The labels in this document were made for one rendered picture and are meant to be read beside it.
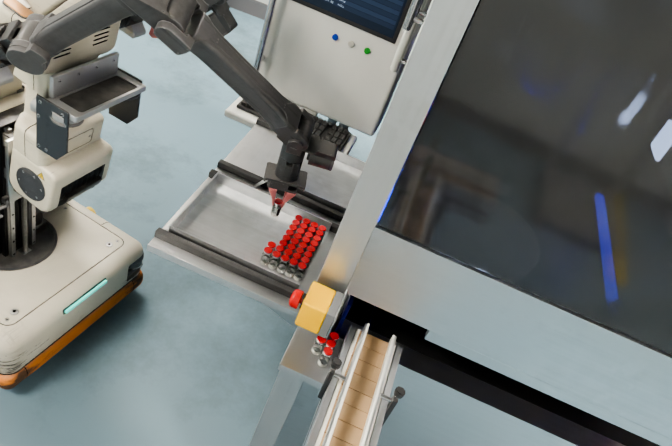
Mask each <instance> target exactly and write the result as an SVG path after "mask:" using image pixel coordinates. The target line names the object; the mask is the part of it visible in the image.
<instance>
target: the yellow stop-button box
mask: <svg viewBox="0 0 672 446"><path fill-rule="evenodd" d="M343 297H344V294H343V293H341V292H338V291H337V292H336V291H335V290H333V289H331V288H328V287H326V286H324V285H322V284H320V283H317V282H315V281H314V282H313V283H312V284H311V287H310V289H309V291H308V293H307V295H305V296H304V298H303V300H302V302H301V305H300V307H299V308H300V311H299V313H298V316H297V318H296V320H295V324H296V325H298V326H300V327H302V328H304V329H307V330H309V331H311V332H313V333H315V334H318V335H319V336H321V337H323V338H326V336H327V334H328V332H329V330H330V328H331V325H332V323H333V321H334V319H335V317H336V314H337V312H338V309H339V307H340V305H341V302H342V300H343Z"/></svg>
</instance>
